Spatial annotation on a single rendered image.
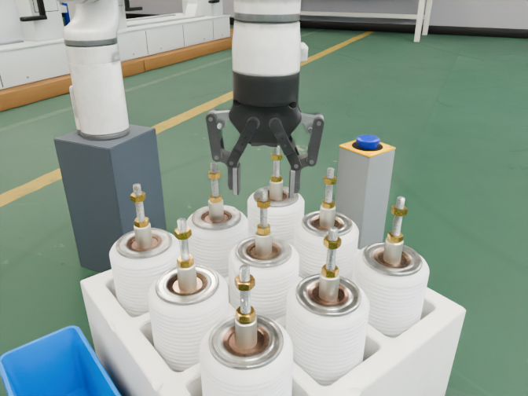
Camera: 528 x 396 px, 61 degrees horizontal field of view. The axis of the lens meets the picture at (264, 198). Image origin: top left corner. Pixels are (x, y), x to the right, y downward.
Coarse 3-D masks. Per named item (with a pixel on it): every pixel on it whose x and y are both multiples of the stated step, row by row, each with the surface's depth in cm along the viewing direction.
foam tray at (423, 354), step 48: (96, 288) 65; (96, 336) 68; (144, 336) 56; (384, 336) 56; (432, 336) 56; (144, 384) 53; (192, 384) 50; (336, 384) 50; (384, 384) 52; (432, 384) 63
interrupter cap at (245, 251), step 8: (248, 240) 62; (272, 240) 62; (280, 240) 62; (240, 248) 61; (248, 248) 61; (272, 248) 61; (280, 248) 61; (288, 248) 60; (240, 256) 59; (248, 256) 59; (256, 256) 59; (264, 256) 59; (272, 256) 59; (280, 256) 59; (288, 256) 59; (248, 264) 57; (256, 264) 57; (264, 264) 57; (272, 264) 57; (280, 264) 58
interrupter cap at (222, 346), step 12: (216, 324) 47; (228, 324) 47; (264, 324) 47; (276, 324) 47; (216, 336) 46; (228, 336) 46; (264, 336) 46; (276, 336) 46; (216, 348) 44; (228, 348) 44; (240, 348) 45; (252, 348) 45; (264, 348) 44; (276, 348) 44; (216, 360) 43; (228, 360) 43; (240, 360) 43; (252, 360) 43; (264, 360) 43
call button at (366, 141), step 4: (360, 136) 79; (364, 136) 79; (368, 136) 79; (372, 136) 79; (356, 140) 79; (360, 140) 78; (364, 140) 77; (368, 140) 77; (372, 140) 77; (376, 140) 77; (360, 144) 78; (364, 144) 77; (368, 144) 77; (372, 144) 77; (376, 144) 77
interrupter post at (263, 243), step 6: (258, 234) 59; (270, 234) 59; (258, 240) 59; (264, 240) 58; (270, 240) 59; (258, 246) 59; (264, 246) 59; (270, 246) 59; (258, 252) 59; (264, 252) 59; (270, 252) 60
